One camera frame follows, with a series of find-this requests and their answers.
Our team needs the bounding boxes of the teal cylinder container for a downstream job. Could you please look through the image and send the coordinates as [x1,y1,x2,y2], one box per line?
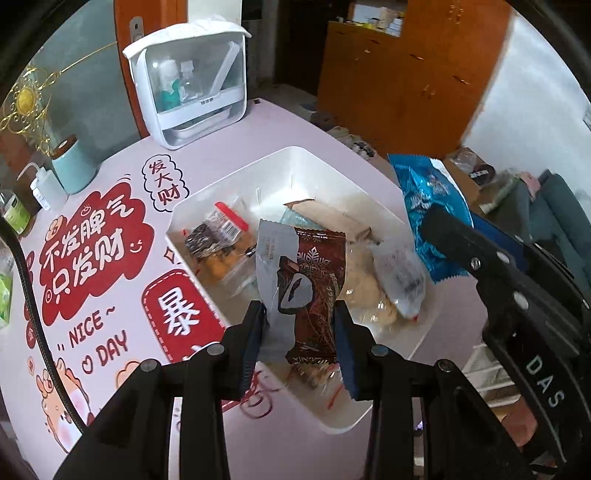
[50,134,98,195]

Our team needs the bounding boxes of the green label plastic bottle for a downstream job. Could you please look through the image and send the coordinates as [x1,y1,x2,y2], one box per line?
[0,190,31,235]

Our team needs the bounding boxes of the gold door ornament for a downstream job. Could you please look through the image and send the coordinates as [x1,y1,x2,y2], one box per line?
[1,41,117,156]

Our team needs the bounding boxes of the orange wooden cabinet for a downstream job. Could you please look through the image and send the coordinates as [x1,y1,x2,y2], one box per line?
[318,0,512,158]

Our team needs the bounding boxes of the grey sofa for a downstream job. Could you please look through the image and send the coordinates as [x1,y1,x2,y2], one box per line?
[488,171,591,293]

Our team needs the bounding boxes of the dark seaweed snack pack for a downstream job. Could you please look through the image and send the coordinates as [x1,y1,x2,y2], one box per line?
[184,201,249,260]

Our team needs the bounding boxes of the blue snack packet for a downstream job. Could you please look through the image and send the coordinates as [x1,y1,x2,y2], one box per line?
[387,154,474,283]

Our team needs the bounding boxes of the white countertop dish cabinet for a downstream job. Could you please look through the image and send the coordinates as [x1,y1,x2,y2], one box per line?
[123,18,250,150]

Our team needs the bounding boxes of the beige toast snack pack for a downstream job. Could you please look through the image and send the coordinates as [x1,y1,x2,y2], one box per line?
[286,199,372,242]

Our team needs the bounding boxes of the white plastic storage bin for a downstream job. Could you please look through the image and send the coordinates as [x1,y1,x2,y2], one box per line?
[166,146,441,434]

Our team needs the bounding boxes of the cardboard box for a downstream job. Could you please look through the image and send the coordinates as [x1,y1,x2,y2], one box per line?
[444,146,497,205]

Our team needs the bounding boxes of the white squeeze bottle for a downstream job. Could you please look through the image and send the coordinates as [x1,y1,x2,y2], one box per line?
[17,162,68,211]

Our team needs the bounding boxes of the clear rice cracker pack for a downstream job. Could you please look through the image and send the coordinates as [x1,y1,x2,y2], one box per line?
[339,242,398,327]

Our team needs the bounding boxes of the pink printed tablecloth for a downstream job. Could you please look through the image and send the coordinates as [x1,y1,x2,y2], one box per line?
[1,100,486,479]

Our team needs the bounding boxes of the green tissue pack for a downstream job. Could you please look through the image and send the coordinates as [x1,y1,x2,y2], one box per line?
[0,273,12,328]

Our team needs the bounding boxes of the brown chocolate snack packet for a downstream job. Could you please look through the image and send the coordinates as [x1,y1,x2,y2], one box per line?
[256,220,346,364]

